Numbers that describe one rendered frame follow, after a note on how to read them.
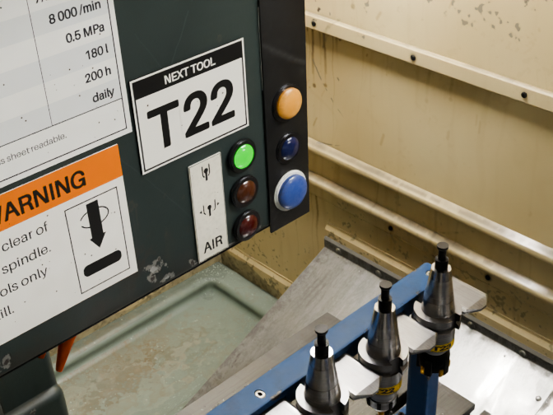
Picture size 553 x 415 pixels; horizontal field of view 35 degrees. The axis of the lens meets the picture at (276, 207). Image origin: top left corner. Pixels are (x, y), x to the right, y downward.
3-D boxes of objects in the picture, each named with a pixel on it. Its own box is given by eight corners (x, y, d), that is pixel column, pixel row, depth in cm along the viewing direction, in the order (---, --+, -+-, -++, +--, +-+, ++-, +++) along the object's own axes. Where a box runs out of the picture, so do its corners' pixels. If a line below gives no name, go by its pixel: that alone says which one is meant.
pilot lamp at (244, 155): (257, 164, 67) (255, 139, 66) (235, 175, 66) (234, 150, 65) (252, 161, 68) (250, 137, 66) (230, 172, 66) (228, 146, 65)
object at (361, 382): (389, 384, 107) (389, 379, 106) (360, 407, 104) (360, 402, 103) (347, 356, 111) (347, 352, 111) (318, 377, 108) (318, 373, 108)
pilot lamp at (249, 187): (259, 199, 69) (257, 175, 68) (238, 211, 68) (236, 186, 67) (253, 197, 69) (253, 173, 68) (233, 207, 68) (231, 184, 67)
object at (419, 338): (444, 340, 113) (445, 335, 113) (419, 361, 110) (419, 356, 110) (402, 315, 117) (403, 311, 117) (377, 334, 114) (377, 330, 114)
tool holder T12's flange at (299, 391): (325, 383, 109) (325, 368, 107) (359, 410, 104) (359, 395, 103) (285, 408, 105) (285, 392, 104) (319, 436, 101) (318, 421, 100)
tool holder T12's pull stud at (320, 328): (322, 344, 101) (322, 321, 99) (332, 352, 100) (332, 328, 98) (311, 351, 100) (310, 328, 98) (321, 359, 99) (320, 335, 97)
